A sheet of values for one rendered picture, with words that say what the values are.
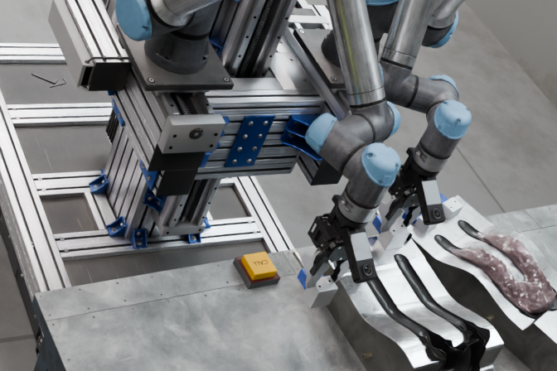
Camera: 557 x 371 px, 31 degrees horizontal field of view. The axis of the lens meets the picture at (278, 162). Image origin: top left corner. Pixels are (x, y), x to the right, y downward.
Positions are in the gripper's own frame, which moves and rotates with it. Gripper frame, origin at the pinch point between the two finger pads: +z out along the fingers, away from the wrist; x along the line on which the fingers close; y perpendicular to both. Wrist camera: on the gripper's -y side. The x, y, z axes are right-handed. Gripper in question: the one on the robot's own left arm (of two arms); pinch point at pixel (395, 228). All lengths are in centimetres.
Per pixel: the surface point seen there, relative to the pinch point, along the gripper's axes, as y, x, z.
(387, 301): -15.1, 9.7, 5.2
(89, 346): -6, 75, 12
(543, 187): 77, -185, 98
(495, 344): -34.7, -4.6, -0.3
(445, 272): -8.8, -14.5, 9.2
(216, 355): -14, 51, 12
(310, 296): -12.9, 31.4, 0.3
